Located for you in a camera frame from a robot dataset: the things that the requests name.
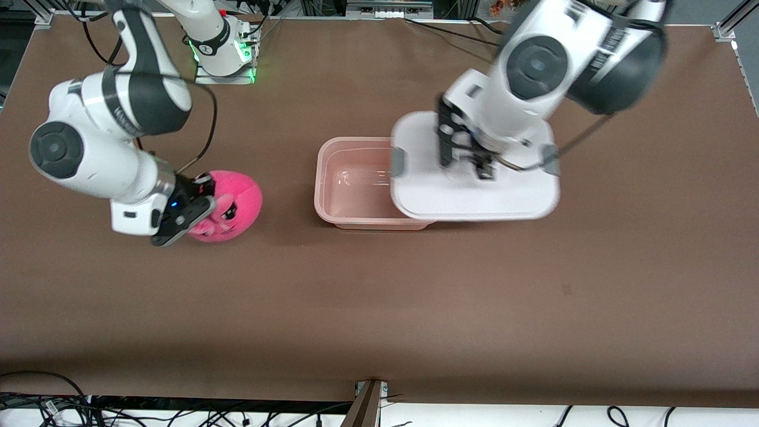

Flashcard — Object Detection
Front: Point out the translucent plastic storage box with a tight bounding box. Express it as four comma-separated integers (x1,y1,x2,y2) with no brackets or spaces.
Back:
314,136,437,231

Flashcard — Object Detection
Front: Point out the grey background device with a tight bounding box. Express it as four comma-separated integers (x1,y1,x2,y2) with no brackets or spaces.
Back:
346,0,434,20

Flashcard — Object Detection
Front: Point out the white box lid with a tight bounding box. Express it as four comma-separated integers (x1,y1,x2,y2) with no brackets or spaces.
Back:
390,110,562,222

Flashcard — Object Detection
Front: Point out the pink plush toy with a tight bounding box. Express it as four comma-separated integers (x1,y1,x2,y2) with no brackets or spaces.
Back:
186,170,263,243

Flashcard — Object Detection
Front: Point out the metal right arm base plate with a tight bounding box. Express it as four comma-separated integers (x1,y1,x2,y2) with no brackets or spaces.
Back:
194,58,257,85

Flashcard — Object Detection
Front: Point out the brown camera mount post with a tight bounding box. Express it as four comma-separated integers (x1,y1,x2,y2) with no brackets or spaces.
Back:
341,380,390,427

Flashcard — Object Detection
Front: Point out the short black table cable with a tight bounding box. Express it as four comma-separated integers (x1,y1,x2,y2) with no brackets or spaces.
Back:
468,17,506,35

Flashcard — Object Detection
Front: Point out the thick black looping cable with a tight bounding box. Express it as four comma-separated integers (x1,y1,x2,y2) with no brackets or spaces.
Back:
0,371,91,427

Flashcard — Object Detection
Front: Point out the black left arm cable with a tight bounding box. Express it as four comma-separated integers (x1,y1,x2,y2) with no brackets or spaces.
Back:
497,0,659,174

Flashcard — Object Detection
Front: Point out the long black table cable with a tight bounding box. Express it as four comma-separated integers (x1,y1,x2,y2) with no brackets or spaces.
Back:
405,18,505,48

